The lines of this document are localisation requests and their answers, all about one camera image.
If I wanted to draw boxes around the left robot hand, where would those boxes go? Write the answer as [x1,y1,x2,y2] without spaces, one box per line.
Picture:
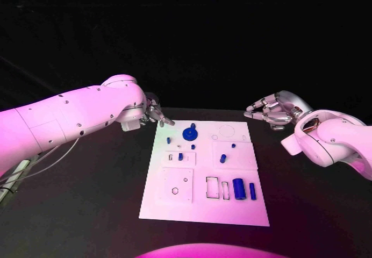
[139,92,176,128]

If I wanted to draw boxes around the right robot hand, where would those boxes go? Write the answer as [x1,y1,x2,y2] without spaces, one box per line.
[242,90,314,131]

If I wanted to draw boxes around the white task board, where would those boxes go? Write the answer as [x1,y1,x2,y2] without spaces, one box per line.
[139,120,271,227]

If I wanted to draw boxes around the blue gear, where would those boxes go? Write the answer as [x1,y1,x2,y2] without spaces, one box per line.
[182,123,201,141]

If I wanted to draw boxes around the large blue cylinder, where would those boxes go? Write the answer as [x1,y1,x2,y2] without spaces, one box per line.
[232,178,248,201]

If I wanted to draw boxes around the white table edge bar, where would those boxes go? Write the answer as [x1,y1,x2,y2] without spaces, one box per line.
[0,159,32,204]

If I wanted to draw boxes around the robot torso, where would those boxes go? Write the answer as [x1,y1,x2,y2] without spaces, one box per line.
[136,243,288,258]

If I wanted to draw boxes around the white cable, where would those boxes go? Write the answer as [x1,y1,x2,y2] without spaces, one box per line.
[0,138,81,185]
[0,145,61,181]

